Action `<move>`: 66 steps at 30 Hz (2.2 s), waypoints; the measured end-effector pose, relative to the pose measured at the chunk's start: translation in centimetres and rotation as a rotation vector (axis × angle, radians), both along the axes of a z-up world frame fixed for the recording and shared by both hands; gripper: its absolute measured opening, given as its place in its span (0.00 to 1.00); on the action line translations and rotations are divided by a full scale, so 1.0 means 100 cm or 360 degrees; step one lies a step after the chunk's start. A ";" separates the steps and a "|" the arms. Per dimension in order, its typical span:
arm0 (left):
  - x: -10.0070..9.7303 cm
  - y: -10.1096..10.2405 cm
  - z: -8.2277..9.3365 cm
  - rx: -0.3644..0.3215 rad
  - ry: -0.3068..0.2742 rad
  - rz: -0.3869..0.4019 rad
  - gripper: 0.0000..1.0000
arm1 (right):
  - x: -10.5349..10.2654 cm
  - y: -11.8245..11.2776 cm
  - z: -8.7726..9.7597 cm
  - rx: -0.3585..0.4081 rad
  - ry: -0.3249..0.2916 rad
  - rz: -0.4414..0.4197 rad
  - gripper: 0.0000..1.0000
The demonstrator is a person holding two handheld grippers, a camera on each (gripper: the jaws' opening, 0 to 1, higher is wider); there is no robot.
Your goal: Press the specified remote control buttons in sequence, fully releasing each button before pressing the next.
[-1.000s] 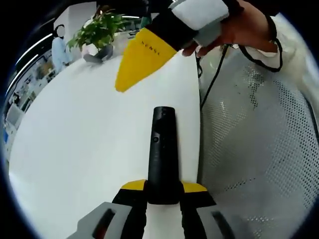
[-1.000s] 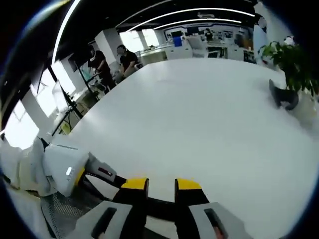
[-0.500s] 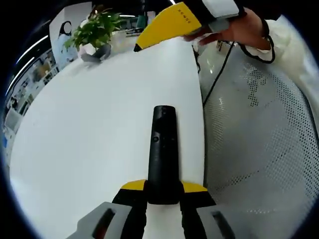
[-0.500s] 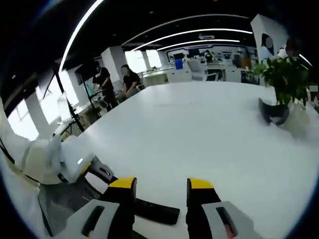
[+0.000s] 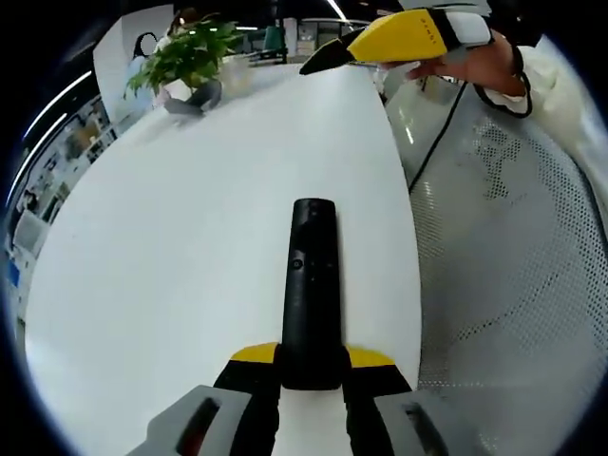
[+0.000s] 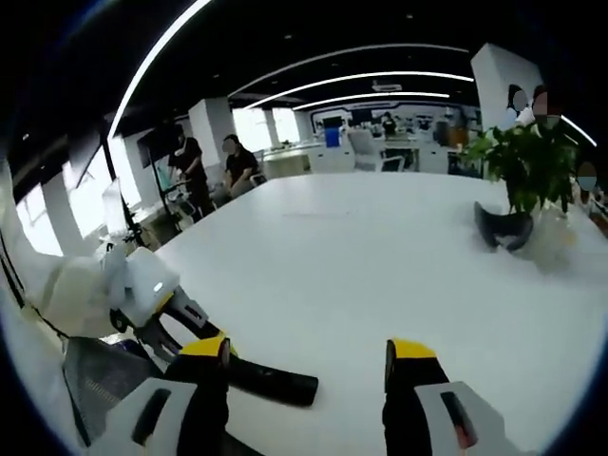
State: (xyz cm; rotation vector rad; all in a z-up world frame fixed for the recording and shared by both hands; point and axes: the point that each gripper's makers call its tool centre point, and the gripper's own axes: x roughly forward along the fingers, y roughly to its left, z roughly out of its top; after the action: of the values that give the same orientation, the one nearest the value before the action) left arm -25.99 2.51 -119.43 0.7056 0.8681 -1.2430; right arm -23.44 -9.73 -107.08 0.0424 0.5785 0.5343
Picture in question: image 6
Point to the clear glass vase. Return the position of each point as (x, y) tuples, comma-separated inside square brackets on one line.
[(553, 237)]

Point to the dark curved headset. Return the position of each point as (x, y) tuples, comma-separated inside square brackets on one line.
[(494, 228)]

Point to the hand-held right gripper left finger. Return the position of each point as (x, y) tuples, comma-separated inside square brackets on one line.
[(199, 404)]

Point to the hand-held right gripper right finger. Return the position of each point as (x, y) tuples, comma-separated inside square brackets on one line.
[(413, 399)]

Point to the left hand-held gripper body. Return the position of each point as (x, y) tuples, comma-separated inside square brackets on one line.
[(145, 280)]

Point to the grey mesh office chair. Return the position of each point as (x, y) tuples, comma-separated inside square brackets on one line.
[(104, 375)]

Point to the black tripod stand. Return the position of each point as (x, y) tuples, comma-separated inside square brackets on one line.
[(128, 209)]

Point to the blue lit wall display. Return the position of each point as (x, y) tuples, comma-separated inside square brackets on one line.
[(418, 119)]

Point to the white standing panel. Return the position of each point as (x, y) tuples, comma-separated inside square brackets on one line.
[(113, 204)]

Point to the white office counter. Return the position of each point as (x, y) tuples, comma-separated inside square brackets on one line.
[(294, 159)]

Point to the white office chair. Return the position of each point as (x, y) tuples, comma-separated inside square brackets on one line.
[(368, 149)]

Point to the green potted plant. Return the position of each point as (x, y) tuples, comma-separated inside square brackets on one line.
[(527, 161)]

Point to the black remote control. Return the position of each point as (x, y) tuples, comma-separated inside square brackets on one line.
[(275, 382)]

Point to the long ceiling light strip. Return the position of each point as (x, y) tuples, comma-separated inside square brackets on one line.
[(152, 52)]

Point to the blue container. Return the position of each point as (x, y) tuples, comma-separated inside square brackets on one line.
[(333, 137)]

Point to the ceiling air conditioner vent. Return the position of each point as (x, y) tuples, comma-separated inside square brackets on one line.
[(387, 86)]

